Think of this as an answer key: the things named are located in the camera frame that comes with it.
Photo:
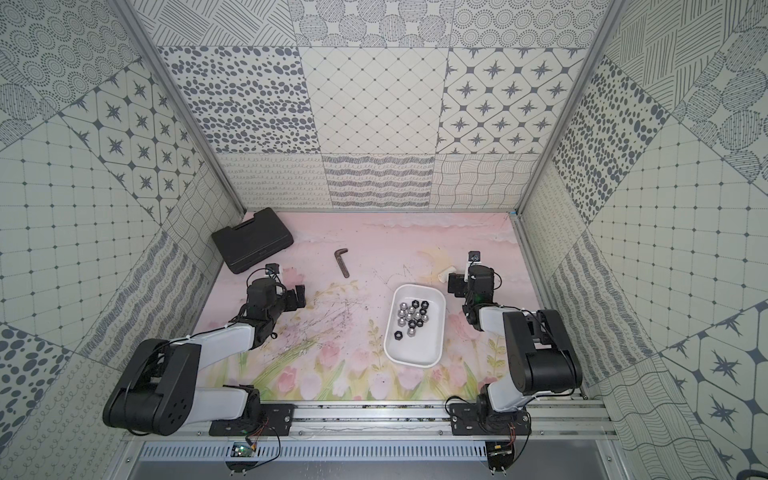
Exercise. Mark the aluminium rail frame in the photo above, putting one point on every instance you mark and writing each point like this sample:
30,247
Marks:
561,418

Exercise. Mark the white slotted cable duct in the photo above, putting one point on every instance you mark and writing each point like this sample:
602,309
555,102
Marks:
318,450

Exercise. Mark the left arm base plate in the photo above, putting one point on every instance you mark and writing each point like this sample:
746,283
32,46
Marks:
271,419

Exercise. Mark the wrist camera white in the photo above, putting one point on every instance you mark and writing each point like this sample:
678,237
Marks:
474,257
272,270

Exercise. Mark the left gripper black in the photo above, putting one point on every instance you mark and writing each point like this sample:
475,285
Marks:
291,298

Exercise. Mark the controller board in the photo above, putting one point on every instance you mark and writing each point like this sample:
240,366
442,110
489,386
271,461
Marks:
241,459
500,456

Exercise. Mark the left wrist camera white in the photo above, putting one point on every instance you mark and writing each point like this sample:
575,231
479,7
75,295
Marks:
272,270

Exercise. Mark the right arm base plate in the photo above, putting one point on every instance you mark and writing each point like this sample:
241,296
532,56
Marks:
467,419

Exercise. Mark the white storage tray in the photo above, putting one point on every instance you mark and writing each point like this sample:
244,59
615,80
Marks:
424,350

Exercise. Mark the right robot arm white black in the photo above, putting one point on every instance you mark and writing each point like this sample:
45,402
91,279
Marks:
541,359

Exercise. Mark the right controller board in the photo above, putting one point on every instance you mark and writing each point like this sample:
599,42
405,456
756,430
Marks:
500,456

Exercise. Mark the rusty wrench jaw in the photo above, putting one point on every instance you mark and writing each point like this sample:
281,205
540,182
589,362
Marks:
338,255

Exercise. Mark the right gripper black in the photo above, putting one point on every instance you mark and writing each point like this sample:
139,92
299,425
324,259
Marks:
456,284

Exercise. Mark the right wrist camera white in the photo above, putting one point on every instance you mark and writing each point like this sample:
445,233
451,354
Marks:
474,257

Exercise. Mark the left controller board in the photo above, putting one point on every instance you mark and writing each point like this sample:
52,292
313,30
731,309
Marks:
241,459

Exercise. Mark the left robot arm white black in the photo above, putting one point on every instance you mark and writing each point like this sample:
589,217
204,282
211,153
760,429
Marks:
158,394

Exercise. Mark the black plastic tool case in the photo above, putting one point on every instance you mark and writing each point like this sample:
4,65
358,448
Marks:
252,241

